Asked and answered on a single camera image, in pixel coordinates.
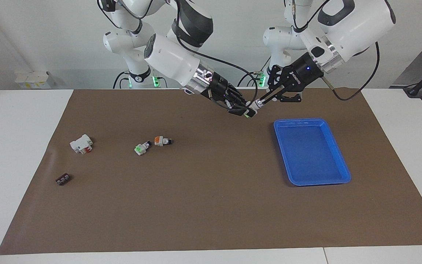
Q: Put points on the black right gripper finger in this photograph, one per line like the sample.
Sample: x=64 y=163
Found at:
x=240 y=111
x=237 y=96

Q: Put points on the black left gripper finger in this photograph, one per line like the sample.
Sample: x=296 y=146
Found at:
x=276 y=79
x=288 y=97

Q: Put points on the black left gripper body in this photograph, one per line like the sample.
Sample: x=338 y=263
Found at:
x=300 y=75

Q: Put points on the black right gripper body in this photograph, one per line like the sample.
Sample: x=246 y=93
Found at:
x=218 y=87

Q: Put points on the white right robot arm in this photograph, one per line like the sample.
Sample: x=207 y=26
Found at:
x=170 y=58

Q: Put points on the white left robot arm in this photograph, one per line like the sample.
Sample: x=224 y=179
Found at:
x=357 y=22

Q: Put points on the blue plastic tray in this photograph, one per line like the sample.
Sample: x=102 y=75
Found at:
x=310 y=154

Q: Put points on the brown paper table mat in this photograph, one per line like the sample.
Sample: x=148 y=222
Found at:
x=203 y=205

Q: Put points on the white circuit breaker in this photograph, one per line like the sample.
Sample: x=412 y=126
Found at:
x=80 y=143

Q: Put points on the small dark brown capacitor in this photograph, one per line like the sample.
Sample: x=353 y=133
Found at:
x=63 y=179

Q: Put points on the white cardboard box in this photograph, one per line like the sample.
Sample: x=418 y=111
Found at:
x=31 y=79

